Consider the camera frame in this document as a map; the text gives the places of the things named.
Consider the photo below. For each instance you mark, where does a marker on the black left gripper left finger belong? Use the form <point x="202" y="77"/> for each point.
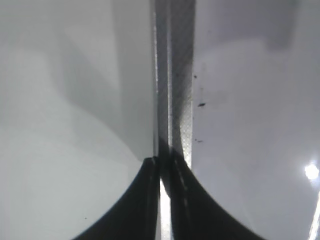
<point x="134" y="215"/>

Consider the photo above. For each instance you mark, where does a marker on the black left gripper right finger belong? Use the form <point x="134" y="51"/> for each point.
<point x="195" y="215"/>

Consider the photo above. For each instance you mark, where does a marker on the white whiteboard with aluminium frame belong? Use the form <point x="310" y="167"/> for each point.
<point x="238" y="96"/>

